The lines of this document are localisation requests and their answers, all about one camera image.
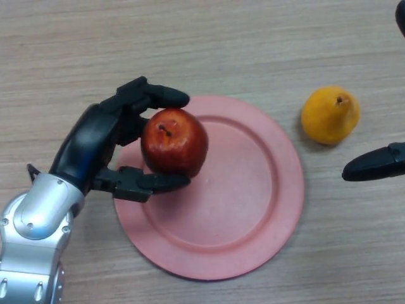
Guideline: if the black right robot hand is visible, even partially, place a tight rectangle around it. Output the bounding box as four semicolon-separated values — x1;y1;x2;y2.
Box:
342;0;405;182

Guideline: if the red apple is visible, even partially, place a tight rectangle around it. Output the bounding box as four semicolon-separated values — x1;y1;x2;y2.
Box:
140;107;209;178

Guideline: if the yellow pear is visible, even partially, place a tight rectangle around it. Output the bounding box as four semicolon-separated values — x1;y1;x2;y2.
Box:
301;85;361;146

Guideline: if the pink round plate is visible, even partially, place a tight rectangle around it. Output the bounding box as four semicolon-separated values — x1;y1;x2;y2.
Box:
113;96;305;281

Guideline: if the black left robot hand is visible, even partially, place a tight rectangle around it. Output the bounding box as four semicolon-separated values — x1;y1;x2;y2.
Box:
48;75;192;204

